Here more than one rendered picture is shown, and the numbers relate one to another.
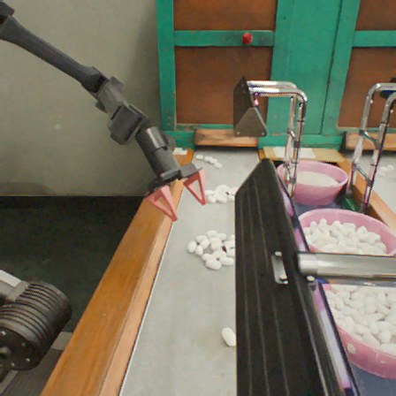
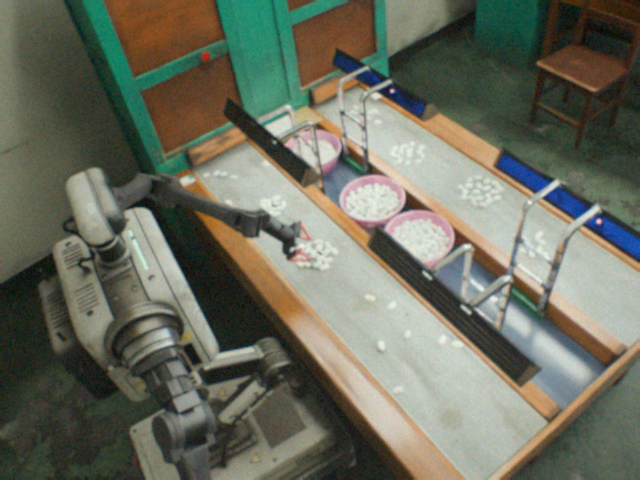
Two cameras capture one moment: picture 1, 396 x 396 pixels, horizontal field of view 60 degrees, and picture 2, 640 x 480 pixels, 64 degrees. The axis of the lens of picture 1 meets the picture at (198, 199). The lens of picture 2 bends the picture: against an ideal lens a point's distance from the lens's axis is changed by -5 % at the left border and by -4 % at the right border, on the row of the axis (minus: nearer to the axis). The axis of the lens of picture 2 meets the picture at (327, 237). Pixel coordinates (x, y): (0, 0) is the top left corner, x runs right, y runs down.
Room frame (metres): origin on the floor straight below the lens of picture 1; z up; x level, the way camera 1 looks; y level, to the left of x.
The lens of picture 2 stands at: (-0.40, 0.65, 2.30)
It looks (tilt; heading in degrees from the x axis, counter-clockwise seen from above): 47 degrees down; 326
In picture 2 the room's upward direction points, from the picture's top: 9 degrees counter-clockwise
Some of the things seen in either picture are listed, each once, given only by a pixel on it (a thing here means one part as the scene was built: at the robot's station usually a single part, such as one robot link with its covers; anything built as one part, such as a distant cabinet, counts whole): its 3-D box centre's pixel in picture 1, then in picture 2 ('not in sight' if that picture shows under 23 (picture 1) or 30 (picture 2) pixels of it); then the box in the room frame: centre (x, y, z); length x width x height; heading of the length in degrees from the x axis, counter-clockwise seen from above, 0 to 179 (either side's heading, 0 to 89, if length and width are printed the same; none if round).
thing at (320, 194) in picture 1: (309, 183); (313, 155); (1.25, -0.45, 0.72); 0.27 x 0.27 x 0.10
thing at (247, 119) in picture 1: (246, 98); (266, 137); (1.10, -0.15, 1.08); 0.62 x 0.08 x 0.07; 175
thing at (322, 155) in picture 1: (301, 154); (286, 127); (1.46, -0.47, 0.77); 0.33 x 0.15 x 0.01; 85
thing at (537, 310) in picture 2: not in sight; (548, 251); (0.09, -0.54, 0.90); 0.20 x 0.19 x 0.45; 175
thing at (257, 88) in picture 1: (267, 154); (291, 163); (1.09, -0.23, 0.90); 0.20 x 0.19 x 0.45; 175
